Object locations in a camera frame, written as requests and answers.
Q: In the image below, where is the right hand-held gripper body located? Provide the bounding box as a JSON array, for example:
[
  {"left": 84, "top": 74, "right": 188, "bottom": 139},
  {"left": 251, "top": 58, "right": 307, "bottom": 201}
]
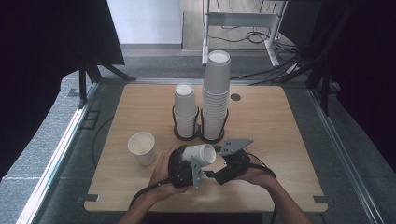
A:
[{"left": 214, "top": 138, "right": 255, "bottom": 186}]

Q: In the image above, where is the right hand-held gripper cable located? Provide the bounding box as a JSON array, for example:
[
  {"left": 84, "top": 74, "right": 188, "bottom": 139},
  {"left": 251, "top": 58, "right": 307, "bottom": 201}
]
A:
[{"left": 246, "top": 152, "right": 278, "bottom": 224}]

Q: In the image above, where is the person's right hand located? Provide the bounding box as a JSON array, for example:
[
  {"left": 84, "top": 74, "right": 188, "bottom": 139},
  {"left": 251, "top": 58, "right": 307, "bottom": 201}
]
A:
[{"left": 239, "top": 154, "right": 278, "bottom": 190}]

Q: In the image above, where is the tall stack of paper cups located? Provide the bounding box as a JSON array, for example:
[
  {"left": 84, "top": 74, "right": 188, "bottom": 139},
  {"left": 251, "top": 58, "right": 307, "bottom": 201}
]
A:
[{"left": 201, "top": 49, "right": 232, "bottom": 141}]

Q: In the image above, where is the black wire cup holder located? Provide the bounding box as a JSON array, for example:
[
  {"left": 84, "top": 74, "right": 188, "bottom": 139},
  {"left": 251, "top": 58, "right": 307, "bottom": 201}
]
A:
[{"left": 171, "top": 105, "right": 230, "bottom": 144}]

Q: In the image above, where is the short stack of paper cups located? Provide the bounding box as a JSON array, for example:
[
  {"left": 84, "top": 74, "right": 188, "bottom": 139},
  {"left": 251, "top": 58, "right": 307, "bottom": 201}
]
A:
[{"left": 172, "top": 82, "right": 200, "bottom": 139}]

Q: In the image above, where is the thin black floor cable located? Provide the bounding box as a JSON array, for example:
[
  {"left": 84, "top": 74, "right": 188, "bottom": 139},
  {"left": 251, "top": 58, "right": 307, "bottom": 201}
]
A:
[{"left": 91, "top": 116, "right": 115, "bottom": 169}]

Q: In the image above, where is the white metal desk frame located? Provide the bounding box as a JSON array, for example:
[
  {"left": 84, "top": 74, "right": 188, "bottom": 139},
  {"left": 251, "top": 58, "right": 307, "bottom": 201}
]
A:
[{"left": 201, "top": 0, "right": 289, "bottom": 68}]

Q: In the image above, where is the black floor socket frame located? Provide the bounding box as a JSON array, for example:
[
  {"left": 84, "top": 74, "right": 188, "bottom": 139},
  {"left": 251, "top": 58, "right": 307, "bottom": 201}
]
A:
[{"left": 79, "top": 109, "right": 101, "bottom": 131}]

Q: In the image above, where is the white paper cup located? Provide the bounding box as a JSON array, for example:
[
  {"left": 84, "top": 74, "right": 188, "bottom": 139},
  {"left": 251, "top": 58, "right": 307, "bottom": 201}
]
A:
[
  {"left": 181, "top": 143, "right": 218, "bottom": 168},
  {"left": 127, "top": 131, "right": 157, "bottom": 167}
]

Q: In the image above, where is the dark curtain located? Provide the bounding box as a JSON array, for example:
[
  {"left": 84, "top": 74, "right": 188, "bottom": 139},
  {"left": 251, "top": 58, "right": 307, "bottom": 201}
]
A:
[
  {"left": 279, "top": 0, "right": 396, "bottom": 175},
  {"left": 0, "top": 0, "right": 125, "bottom": 181}
]

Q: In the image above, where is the person's left hand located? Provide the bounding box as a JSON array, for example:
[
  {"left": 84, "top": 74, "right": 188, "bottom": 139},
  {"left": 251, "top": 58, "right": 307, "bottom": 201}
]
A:
[{"left": 148, "top": 146, "right": 189, "bottom": 202}]

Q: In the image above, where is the black metal stand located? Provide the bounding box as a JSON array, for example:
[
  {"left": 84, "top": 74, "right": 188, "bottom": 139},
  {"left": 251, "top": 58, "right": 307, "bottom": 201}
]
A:
[{"left": 306, "top": 62, "right": 332, "bottom": 117}]

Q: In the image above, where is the aluminium floor rail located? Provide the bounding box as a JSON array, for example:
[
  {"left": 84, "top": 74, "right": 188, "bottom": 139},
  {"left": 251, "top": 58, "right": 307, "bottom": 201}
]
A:
[
  {"left": 306, "top": 88, "right": 387, "bottom": 224},
  {"left": 15, "top": 82, "right": 101, "bottom": 224}
]

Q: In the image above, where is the black tripod stand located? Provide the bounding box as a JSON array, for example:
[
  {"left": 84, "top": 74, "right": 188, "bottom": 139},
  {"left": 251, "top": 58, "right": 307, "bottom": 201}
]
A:
[{"left": 78, "top": 52, "right": 138, "bottom": 110}]

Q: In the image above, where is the black floor cable bundle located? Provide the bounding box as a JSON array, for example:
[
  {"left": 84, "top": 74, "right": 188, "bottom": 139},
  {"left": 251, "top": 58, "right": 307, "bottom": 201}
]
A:
[{"left": 208, "top": 27, "right": 314, "bottom": 87}]

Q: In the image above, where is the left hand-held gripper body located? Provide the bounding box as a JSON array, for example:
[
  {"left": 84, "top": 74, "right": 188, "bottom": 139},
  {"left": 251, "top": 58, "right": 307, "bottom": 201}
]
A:
[{"left": 167, "top": 145, "right": 205, "bottom": 190}]

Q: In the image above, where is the left hand-held gripper cable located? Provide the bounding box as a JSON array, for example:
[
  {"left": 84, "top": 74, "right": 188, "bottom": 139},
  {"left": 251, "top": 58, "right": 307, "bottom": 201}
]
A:
[{"left": 128, "top": 178, "right": 173, "bottom": 210}]

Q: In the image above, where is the hand-held gripper cable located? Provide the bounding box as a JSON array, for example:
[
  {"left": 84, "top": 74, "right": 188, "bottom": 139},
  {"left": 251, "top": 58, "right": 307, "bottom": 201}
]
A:
[
  {"left": 246, "top": 152, "right": 278, "bottom": 224},
  {"left": 128, "top": 178, "right": 173, "bottom": 210}
]

